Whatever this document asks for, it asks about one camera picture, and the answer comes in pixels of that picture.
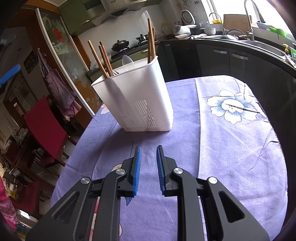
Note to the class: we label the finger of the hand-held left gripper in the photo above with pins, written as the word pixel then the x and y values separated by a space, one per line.
pixel 10 74
pixel 5 40

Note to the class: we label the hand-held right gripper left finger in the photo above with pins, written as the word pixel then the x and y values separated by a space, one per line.
pixel 137 176

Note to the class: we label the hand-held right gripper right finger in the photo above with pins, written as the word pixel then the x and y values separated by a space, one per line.
pixel 160 173

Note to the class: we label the white plastic utensil holder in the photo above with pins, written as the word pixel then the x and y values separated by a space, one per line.
pixel 148 92

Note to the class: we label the checked purple apron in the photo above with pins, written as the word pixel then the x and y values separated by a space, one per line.
pixel 55 85

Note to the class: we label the frosted glass sliding door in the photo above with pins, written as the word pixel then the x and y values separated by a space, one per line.
pixel 62 46

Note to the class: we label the red chair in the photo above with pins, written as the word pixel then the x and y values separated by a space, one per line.
pixel 44 125
pixel 30 197

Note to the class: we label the purple floral tablecloth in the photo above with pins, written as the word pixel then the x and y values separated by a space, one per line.
pixel 219 150

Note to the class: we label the steel range hood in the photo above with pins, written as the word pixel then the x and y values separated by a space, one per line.
pixel 111 14

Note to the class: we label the black wok with lid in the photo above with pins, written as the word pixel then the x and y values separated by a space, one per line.
pixel 120 45

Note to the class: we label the white plastic spoon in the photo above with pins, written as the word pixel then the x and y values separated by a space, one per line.
pixel 127 61

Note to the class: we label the dark kitchen cabinets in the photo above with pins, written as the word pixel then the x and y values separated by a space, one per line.
pixel 208 62

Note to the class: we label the gas stove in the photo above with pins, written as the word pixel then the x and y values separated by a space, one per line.
pixel 138 49

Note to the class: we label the pink patterned clothing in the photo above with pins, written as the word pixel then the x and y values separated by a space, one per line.
pixel 7 206

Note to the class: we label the small steel pot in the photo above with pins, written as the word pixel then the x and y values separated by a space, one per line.
pixel 142 38

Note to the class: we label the black pot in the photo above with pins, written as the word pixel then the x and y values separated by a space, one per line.
pixel 196 30

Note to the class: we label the white pot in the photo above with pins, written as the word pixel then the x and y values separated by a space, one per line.
pixel 209 31

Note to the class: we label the tall white rice cooker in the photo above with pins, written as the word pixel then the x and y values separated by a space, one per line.
pixel 188 17

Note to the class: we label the small curved faucet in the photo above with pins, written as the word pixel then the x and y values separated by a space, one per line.
pixel 223 25

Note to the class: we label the yellow sponge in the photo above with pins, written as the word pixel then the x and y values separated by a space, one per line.
pixel 217 21

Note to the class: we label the steel kitchen sink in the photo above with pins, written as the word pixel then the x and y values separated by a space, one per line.
pixel 261 45

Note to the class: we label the wooden cutting board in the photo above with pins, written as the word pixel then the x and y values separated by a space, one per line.
pixel 234 22

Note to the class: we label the tall steel faucet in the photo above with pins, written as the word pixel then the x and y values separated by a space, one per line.
pixel 249 20

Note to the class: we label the blue bowl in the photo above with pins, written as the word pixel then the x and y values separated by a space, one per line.
pixel 262 25

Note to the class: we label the green plastic bowls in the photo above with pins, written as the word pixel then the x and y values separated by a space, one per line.
pixel 277 31

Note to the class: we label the green wall cabinets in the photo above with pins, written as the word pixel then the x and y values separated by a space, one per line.
pixel 74 18

